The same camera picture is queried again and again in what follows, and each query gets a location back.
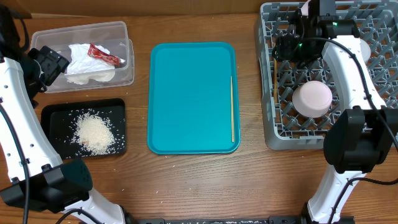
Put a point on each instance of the clear plastic bin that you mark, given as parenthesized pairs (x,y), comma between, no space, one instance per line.
(109,37)

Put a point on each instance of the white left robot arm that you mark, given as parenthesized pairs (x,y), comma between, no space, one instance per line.
(40,180)

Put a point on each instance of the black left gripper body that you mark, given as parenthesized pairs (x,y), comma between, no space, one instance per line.
(43,70)

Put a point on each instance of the white round plate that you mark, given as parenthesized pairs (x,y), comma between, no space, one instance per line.
(304,8)

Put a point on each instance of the black rectangular tray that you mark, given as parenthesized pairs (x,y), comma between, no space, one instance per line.
(56,122)

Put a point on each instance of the teal plastic tray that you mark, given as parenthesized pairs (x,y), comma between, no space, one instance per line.
(189,106)

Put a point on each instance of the white napkin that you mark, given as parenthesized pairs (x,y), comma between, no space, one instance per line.
(84,67)

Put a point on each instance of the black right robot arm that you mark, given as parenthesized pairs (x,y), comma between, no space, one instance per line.
(365,130)

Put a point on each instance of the pile of rice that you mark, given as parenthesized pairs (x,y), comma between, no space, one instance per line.
(92,132)

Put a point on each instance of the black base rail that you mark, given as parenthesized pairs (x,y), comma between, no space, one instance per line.
(269,220)

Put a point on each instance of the wooden chopstick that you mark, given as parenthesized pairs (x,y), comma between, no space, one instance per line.
(232,109)
(275,94)

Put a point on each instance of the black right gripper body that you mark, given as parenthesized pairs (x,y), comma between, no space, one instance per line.
(290,46)

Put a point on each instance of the grey small bowl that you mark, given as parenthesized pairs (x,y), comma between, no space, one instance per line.
(365,50)

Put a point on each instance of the grey dishwasher rack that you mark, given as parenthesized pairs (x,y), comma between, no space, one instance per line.
(284,127)

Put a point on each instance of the red snack wrapper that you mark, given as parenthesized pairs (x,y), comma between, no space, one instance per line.
(95,52)

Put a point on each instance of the pink bowl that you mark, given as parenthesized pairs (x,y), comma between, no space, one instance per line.
(312,99)

